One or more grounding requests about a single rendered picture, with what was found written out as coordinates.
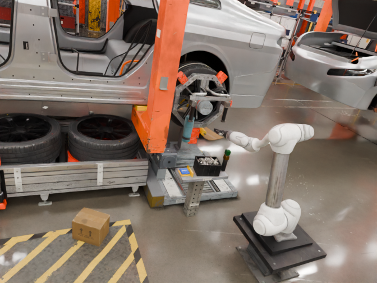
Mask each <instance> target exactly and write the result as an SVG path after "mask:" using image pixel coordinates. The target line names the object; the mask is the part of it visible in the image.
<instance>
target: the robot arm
mask: <svg viewBox="0 0 377 283"><path fill-rule="evenodd" d="M214 131H215V132H216V133H217V134H218V135H223V136H224V137H225V138H226V139H227V140H229V141H231V142H232V143H234V144H235V145H238V146H240V147H242V148H243V149H245V150H247V151H249V152H253V153H255V152H258V151H259V150H260V148H261V147H264V146H266V145H267V144H269V143H270V144H271V147H272V151H273V157H272V164H271V169H270V175H269V182H268V189H267V194H266V201H265V202H264V203H263V204H262V205H261V206H260V209H259V211H258V213H257V215H256V216H255V218H254V220H253V227H254V230H255V231H256V232H257V233H258V234H260V235H262V236H274V238H275V240H276V241H277V242H281V241H285V240H296V239H297V237H296V236H295V235H294V234H293V233H292V231H293V230H295V227H296V225H297V223H298V221H299V219H300V215H301V208H300V206H299V204H298V203H297V202H295V201H294V200H290V199H287V200H284V201H282V196H283V189H284V183H285V179H286V173H287V166H288V160H289V154H290V153H291V152H292V151H293V149H294V147H295V145H296V143H299V142H302V141H304V140H308V139H310V138H312V137H313V135H314V129H313V128H312V127H311V126H310V125H305V124H289V123H288V124H280V125H277V126H275V127H273V128H272V129H271V130H270V131H269V132H268V133H267V134H266V135H265V137H264V138H263V139H262V140H259V139H257V138H251V137H250V138H249V137H248V136H246V135H245V134H243V133H240V132H235V131H229V130H227V131H225V130H219V129H216V128H214Z"/></svg>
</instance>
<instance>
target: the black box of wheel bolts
mask: <svg viewBox="0 0 377 283"><path fill-rule="evenodd" d="M221 167H222V164H221V163H220V161H219V159H218V157H212V156H195V160H194V165H193V168H194V171H195V173H196V176H215V177H219V174H220V170H221Z"/></svg>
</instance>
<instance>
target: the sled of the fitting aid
mask: <svg viewBox="0 0 377 283"><path fill-rule="evenodd" d="M194 160H195V158H178V159H177V162H176V166H175V167H185V166H187V165H189V166H193V165H194Z"/></svg>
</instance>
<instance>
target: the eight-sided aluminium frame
mask: <svg viewBox="0 0 377 283"><path fill-rule="evenodd" d="M196 79H199V80H201V79H204V80H212V81H214V83H215V85H216V86H217V87H219V86H222V84H221V83H220V81H219V80H218V78H217V77H216V76H215V75H212V74H211V75H209V74H197V73H192V74H191V75H190V76H189V77H188V81H187V82H186V83H184V84H183V85H182V84H181V83H180V84H179V85H178V86H177V87H175V91H174V98H173V104H172V113H173V114H174V115H175V116H176V117H177V118H178V120H179V121H180V122H181V124H182V125H183V126H184V123H185V121H184V119H183V118H182V117H181V116H180V115H179V113H178V112H177V107H178V101H179V97H180V92H181V91H183V90H184V89H185V88H186V87H187V86H189V85H190V84H191V83H192V82H193V81H195V80H196ZM222 87H223V86H222ZM223 107H224V106H223V105H222V104H221V101H218V105H217V110H216V111H214V112H213V113H212V114H211V115H210V116H208V117H207V118H206V119H205V120H204V121H202V122H194V125H193V127H202V128H204V127H207V126H208V125H209V124H210V123H211V122H213V121H214V120H215V119H216V118H217V117H219V116H220V115H221V114H222V112H223Z"/></svg>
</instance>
